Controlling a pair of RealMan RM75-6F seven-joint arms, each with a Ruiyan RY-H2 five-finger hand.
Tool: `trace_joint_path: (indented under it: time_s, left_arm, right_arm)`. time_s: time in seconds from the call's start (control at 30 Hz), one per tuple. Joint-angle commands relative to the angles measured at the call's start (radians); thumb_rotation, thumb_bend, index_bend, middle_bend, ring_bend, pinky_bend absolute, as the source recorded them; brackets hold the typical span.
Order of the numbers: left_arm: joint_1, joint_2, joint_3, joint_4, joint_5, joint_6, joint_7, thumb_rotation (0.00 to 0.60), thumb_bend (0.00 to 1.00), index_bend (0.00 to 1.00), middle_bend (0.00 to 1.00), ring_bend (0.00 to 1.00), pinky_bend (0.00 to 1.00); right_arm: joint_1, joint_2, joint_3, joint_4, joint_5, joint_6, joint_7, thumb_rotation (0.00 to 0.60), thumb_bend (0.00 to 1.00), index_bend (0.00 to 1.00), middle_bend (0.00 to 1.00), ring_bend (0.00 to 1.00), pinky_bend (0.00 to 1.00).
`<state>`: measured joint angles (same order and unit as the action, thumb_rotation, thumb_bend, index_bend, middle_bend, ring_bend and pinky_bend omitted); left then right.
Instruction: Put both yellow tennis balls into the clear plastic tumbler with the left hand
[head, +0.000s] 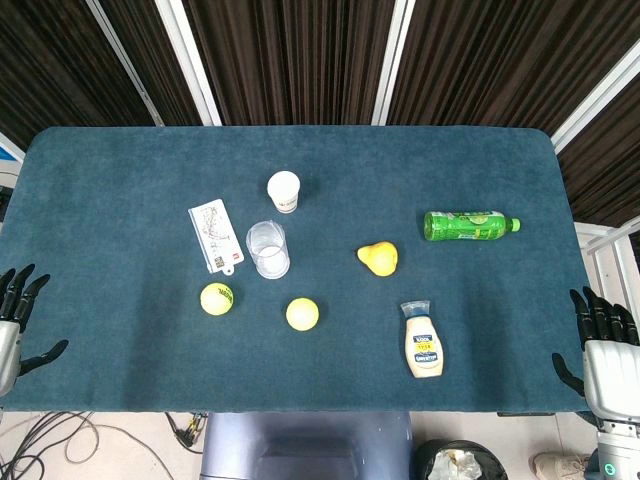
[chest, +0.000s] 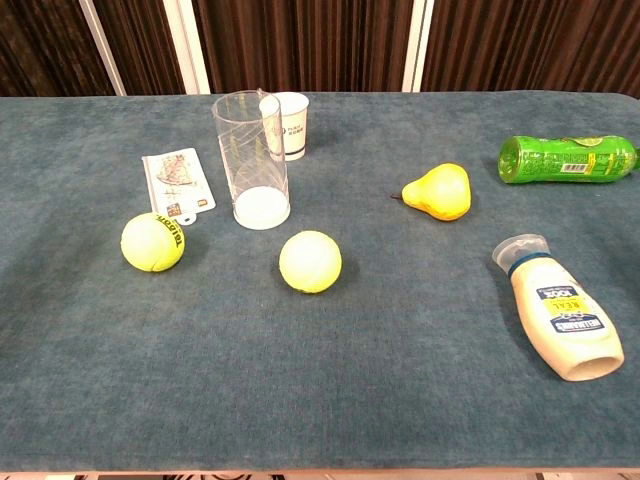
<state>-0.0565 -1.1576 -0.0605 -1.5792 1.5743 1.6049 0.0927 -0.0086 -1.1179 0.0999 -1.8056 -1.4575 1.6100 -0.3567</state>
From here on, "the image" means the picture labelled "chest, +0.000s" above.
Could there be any green plastic drink bottle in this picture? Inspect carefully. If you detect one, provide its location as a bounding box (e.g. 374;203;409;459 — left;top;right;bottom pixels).
498;134;640;185

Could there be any cream mayonnaise squeeze bottle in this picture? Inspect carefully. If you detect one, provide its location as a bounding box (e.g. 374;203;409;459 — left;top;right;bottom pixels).
491;233;626;383

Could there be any teal table cloth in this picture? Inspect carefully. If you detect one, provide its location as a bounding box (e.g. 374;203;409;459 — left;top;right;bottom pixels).
0;89;640;472

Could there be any clear plastic tube container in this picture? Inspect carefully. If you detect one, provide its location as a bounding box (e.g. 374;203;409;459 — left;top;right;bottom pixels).
210;88;292;231

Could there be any white printed card package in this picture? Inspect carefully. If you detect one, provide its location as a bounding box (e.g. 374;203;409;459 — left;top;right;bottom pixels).
141;146;217;227

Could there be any brown pleated curtain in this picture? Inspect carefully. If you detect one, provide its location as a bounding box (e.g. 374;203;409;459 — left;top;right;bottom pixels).
0;0;640;97

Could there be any white paper cup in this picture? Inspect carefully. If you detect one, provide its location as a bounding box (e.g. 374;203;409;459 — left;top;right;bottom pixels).
258;91;311;162

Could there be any plain yellow tennis ball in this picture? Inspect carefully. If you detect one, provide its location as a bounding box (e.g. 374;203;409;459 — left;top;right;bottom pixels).
278;229;344;295

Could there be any yellow pear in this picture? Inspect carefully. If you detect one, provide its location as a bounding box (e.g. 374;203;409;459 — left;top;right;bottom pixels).
390;162;473;223

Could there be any yellow tennis ball black print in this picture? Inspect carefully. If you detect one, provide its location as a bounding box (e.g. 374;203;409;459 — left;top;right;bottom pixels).
120;211;186;273

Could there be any thin grey-white frame pole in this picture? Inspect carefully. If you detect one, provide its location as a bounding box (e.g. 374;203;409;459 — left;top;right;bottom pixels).
78;0;127;97

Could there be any wide white frame pole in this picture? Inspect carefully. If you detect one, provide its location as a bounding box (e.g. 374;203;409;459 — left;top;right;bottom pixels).
401;0;435;93
163;0;212;95

